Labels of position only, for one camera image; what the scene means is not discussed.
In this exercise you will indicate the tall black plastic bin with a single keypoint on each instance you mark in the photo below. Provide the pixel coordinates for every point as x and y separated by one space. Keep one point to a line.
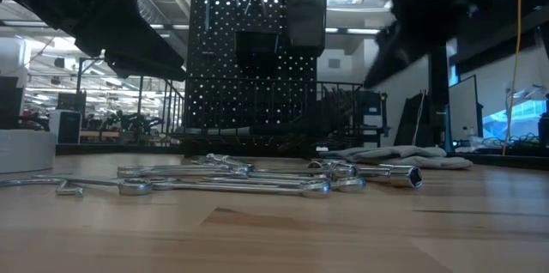
306 20

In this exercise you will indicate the black metal peg board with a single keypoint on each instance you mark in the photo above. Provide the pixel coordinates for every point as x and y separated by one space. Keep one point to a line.
214 92

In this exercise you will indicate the long chrome tubular socket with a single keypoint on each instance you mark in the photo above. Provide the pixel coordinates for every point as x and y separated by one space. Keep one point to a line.
405 177

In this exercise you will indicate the white panel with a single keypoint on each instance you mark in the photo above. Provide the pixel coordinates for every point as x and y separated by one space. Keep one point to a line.
463 110

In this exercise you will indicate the black leaning board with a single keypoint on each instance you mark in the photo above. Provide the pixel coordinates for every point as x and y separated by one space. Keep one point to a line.
407 123

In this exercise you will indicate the white tape roll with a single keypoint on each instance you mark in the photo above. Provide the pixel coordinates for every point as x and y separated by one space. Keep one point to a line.
25 153

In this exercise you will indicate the white and black box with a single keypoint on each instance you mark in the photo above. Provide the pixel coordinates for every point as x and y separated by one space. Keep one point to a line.
60 125

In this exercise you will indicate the black column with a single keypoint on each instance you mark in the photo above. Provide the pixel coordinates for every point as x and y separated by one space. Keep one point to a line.
438 101

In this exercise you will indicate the black gantry frame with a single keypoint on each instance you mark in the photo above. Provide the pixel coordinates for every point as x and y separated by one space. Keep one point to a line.
79 84

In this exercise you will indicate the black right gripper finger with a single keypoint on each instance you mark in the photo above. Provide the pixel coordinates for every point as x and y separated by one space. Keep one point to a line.
394 56

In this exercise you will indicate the grey striped work glove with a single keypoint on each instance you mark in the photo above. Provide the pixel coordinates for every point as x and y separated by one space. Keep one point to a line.
446 162
399 151

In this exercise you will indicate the short black plastic bin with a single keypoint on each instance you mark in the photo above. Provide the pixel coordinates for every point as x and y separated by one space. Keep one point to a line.
257 50

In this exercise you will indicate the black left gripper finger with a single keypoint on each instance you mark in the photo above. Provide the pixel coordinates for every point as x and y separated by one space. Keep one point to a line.
128 32
146 69

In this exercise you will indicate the black equipment cart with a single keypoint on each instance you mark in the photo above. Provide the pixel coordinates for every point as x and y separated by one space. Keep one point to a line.
373 105

